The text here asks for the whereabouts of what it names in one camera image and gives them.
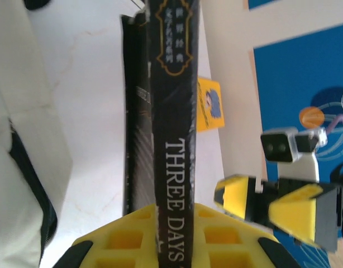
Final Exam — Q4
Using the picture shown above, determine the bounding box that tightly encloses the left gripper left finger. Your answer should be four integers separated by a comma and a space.
55, 203, 160, 268

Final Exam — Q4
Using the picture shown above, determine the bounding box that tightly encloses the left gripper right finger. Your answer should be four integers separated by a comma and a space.
193, 203, 301, 268

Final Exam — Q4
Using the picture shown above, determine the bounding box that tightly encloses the yellow book blue-haired figure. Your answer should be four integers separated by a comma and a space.
197, 78, 226, 134

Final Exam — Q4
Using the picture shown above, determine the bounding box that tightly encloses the dark Three Days book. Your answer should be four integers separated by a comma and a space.
120, 0, 202, 268

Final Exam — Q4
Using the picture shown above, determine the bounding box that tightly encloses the cream canvas backpack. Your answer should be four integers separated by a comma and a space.
0, 0, 74, 268

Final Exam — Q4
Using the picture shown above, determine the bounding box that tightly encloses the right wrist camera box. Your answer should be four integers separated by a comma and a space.
260, 126, 328, 184

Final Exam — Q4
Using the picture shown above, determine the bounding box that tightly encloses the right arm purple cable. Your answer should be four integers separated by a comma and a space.
325, 113, 343, 135

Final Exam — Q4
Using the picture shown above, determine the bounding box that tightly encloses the blue floral wall panel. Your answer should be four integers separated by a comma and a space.
253, 22, 343, 268

